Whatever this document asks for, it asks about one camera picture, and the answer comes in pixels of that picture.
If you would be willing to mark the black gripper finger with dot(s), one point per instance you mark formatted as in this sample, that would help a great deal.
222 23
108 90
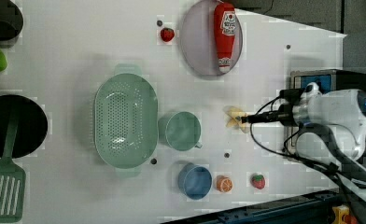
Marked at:
254 119

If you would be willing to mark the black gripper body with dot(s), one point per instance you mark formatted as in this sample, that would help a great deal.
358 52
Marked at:
283 114

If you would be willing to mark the yellow plush banana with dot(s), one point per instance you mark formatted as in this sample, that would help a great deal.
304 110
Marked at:
235 119

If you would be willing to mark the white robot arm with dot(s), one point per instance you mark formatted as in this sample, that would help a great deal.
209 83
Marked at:
331 135

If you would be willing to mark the green mug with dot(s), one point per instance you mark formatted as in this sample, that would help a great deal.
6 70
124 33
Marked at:
180 131

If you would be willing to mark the blue mug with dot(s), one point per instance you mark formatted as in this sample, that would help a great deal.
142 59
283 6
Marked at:
194 181

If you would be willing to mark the silver blue toaster oven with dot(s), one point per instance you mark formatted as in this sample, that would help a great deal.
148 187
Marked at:
324 81

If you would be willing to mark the orange slice toy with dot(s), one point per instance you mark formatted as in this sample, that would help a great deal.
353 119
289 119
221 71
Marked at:
224 184

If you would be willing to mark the red ketchup bottle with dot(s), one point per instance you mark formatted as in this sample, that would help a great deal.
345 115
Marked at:
224 34

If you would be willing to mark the grey round plate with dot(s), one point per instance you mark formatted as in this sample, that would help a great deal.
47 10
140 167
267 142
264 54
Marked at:
197 40

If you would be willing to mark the yellow red emergency button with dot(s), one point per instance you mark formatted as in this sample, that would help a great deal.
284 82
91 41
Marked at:
342 215

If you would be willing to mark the red toy strawberry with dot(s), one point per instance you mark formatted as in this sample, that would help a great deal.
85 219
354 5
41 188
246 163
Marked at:
167 34

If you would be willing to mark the green colander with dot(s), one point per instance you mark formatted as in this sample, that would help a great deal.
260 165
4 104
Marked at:
125 120

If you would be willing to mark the black round pan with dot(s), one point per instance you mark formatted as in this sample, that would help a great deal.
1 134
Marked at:
33 124

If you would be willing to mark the green spatula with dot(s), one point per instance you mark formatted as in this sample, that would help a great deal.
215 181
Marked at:
12 176

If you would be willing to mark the black cup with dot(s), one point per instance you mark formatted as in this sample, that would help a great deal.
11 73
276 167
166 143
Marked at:
11 20

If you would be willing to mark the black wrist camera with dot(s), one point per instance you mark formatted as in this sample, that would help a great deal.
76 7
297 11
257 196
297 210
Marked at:
292 96

